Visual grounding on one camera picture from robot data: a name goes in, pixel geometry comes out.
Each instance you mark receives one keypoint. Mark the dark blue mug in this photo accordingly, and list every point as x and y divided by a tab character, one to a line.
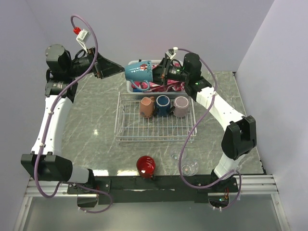
162	105

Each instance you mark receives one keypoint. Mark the mauve purple mug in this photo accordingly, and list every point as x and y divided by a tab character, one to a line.
180	107

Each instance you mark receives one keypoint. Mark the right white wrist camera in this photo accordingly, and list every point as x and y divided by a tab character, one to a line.
171	53

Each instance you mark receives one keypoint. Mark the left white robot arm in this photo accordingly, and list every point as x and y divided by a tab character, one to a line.
44	162

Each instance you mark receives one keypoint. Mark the clear glass cup far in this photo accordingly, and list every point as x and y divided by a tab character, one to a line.
175	154

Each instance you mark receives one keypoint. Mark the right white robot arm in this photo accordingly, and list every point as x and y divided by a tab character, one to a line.
240	135

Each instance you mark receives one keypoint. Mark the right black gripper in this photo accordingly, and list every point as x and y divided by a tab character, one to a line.
160	73

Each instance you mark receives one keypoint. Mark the white wire dish rack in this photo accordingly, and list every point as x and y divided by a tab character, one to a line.
131	127

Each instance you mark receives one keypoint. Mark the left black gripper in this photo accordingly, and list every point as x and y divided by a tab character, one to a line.
105	68

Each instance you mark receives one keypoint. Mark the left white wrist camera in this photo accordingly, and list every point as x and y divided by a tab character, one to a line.
82	36

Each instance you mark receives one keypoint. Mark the clear glass cup near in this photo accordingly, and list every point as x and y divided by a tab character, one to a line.
189	167

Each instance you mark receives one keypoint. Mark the clear glass cup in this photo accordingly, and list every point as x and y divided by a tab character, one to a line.
175	154
189	167

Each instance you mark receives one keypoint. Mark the red mug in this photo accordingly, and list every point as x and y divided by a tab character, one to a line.
146	167

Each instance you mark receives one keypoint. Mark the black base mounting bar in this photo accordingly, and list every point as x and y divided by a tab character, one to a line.
135	189

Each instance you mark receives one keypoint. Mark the white plastic basket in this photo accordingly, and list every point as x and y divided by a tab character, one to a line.
134	89

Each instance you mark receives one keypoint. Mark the salmon pink mug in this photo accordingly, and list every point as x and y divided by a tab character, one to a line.
147	106

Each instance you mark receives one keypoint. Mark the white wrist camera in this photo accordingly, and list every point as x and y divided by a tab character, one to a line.
82	36
171	53

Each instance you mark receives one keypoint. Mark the pink camouflage cloth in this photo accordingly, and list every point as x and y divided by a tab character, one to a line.
168	85

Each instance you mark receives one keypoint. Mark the light blue mug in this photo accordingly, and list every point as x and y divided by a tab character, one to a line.
139	72

